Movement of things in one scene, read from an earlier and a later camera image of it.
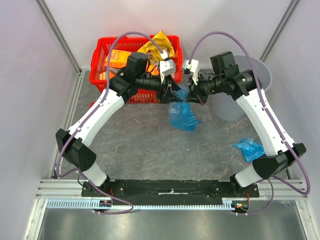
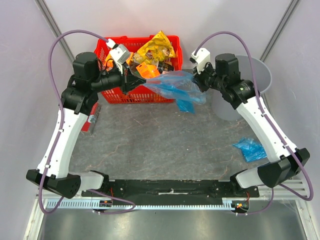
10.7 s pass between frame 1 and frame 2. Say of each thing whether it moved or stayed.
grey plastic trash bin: stayed
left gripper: moved
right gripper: moved
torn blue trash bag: moved
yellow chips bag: stayed
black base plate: stayed
